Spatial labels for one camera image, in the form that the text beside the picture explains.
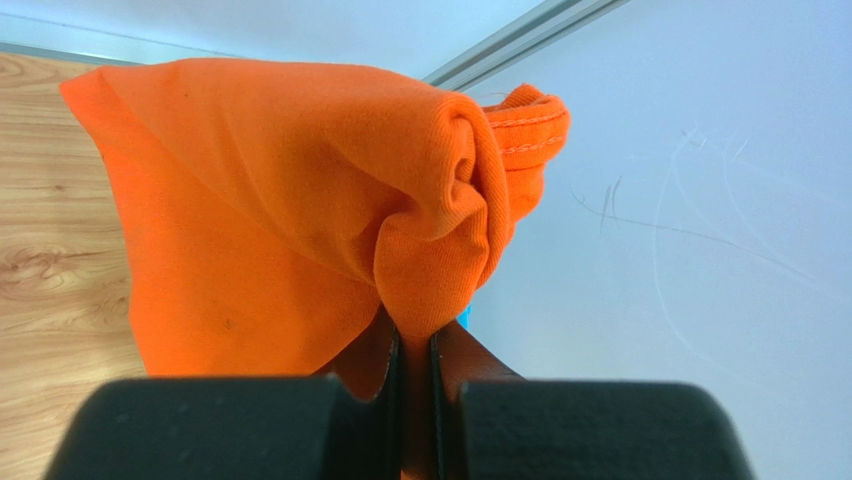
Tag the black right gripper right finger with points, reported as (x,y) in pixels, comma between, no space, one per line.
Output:
(492,423)

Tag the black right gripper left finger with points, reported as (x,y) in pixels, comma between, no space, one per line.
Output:
(337,424)

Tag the orange t shirt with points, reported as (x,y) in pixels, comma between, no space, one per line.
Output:
(269,210)

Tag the teal folded t shirt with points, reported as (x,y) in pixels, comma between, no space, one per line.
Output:
(463,318)

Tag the right aluminium corner post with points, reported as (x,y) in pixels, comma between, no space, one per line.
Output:
(533,31)

